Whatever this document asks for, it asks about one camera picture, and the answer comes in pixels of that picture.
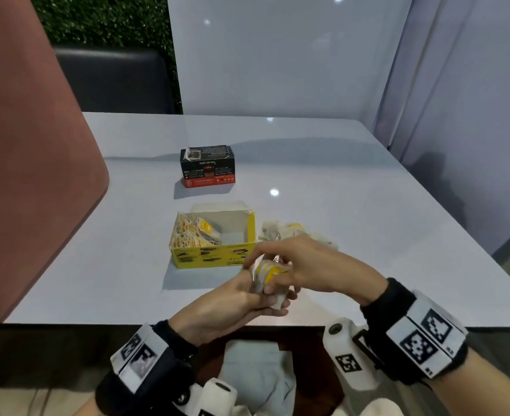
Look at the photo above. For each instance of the black and red box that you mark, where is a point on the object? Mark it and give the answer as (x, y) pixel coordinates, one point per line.
(207, 168)

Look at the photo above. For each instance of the person's right hand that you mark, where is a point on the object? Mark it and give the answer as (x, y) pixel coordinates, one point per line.
(328, 268)

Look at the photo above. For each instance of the person's right thumb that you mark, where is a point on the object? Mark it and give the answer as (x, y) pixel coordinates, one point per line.
(281, 285)

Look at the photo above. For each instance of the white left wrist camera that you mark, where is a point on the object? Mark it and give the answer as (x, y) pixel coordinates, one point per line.
(211, 398)

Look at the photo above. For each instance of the white right marker block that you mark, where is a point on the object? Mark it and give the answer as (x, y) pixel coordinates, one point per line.
(428, 333)

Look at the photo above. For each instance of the black padded bench seat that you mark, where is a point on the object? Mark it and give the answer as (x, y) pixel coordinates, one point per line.
(112, 80)

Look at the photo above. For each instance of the loose pile of tea bags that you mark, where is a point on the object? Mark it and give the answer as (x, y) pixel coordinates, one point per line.
(289, 231)

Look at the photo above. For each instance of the person's right forearm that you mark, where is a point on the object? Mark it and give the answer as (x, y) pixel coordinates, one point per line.
(484, 385)

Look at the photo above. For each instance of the white marker block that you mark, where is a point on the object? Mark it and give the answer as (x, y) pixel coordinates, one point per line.
(428, 333)
(136, 357)

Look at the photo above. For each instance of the person's left hand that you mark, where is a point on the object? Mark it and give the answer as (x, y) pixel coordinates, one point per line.
(214, 311)

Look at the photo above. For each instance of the person's left thumb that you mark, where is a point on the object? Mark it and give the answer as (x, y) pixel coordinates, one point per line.
(245, 283)

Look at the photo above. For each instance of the open yellow cardboard box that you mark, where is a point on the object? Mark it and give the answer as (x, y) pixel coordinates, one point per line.
(214, 256)

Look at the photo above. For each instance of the row of boxed tea bags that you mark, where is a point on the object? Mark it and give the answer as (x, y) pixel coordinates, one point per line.
(194, 233)

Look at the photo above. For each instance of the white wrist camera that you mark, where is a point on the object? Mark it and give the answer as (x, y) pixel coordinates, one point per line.
(350, 355)
(211, 398)

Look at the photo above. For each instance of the light grey garment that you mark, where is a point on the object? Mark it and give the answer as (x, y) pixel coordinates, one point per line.
(257, 372)

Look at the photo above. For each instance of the white left marker block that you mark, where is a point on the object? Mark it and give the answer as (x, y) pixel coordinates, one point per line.
(136, 357)

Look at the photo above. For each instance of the green artificial hedge panel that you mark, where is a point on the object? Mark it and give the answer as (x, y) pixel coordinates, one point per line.
(107, 19)

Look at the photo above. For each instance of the person's left forearm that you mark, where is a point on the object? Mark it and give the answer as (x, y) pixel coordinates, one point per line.
(86, 407)

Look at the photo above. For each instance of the bundle of yellow tea bags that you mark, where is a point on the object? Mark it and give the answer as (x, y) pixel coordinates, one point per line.
(264, 272)

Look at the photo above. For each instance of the reddish brown seat back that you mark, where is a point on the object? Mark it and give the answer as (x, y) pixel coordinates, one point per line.
(29, 168)

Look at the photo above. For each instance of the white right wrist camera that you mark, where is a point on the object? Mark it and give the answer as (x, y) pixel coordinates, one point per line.
(350, 355)

